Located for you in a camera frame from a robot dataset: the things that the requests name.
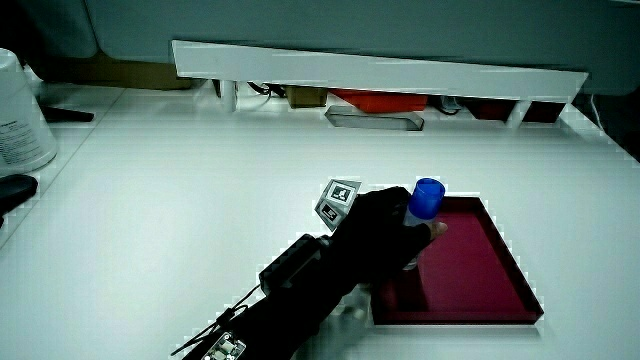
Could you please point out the flat black object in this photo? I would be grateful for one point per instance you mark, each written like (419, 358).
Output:
(65, 115)

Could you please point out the white desk shelf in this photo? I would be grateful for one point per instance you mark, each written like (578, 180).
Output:
(350, 70)

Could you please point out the clear glue bottle blue cap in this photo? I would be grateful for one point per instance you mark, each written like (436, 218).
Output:
(426, 199)

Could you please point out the olive brown box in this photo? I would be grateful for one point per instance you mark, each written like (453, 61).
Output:
(306, 97)

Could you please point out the person's left hand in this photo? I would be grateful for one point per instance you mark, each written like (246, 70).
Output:
(372, 240)

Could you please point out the dark red rectangular plate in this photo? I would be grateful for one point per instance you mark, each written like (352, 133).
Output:
(465, 270)

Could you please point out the grey partition panel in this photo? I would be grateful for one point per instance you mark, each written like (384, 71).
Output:
(350, 25)

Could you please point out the person's left forearm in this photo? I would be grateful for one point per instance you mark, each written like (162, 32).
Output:
(290, 300)

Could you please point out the white cylindrical container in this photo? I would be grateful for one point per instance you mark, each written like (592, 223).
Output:
(20, 125)

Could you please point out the brown cardboard box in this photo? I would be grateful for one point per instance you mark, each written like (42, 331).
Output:
(120, 75)

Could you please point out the black rounded object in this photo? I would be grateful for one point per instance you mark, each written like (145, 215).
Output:
(15, 190)

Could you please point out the dark red box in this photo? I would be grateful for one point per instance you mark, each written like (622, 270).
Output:
(487, 109)
(542, 112)

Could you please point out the orange-red box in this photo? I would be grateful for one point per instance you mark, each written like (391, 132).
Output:
(382, 101)

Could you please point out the small green circuit board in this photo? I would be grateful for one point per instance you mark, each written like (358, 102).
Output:
(224, 348)

